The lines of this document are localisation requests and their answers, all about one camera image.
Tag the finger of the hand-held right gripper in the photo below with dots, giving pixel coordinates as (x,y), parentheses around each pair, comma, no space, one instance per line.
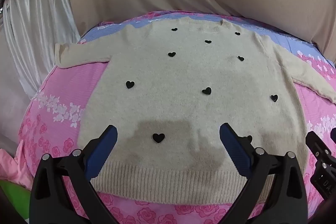
(316,142)
(334,134)

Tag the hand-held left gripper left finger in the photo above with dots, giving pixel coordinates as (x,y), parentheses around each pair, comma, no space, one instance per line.
(105,148)

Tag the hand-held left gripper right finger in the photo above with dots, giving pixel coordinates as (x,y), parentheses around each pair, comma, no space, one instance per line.
(232,148)

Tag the beige sweater with black hearts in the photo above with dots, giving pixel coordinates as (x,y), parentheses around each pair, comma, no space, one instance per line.
(183,69)

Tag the pink floral bedsheet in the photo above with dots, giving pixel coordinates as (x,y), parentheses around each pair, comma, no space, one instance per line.
(60,98)

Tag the plain pink cloth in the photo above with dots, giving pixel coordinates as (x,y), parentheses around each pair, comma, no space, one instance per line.
(10,166)

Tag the green mat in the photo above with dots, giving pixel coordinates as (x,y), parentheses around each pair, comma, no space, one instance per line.
(13,197)

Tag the white satin curtain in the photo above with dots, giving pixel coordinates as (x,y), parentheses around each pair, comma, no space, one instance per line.
(31,29)

